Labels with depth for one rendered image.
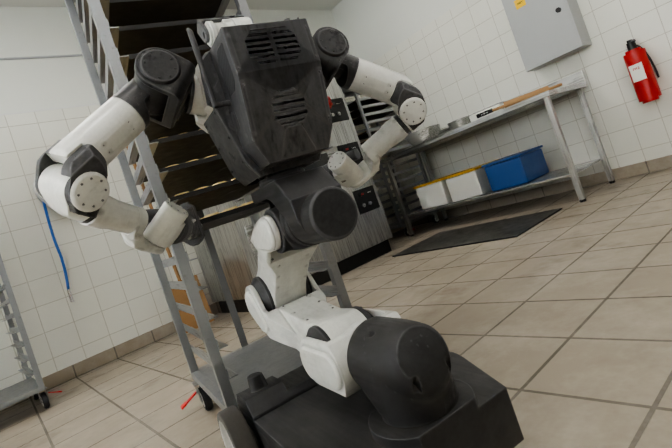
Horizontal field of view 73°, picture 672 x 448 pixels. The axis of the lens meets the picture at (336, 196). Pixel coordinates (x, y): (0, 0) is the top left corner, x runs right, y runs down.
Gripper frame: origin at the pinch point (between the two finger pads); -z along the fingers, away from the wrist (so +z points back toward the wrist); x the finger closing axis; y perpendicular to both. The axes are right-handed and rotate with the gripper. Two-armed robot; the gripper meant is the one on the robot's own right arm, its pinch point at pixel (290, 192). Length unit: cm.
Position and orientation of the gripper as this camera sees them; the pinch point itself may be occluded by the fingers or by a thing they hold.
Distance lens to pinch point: 149.6
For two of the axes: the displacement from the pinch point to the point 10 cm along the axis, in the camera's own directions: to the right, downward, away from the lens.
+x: -3.3, -9.5, 0.1
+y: -4.9, 1.6, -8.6
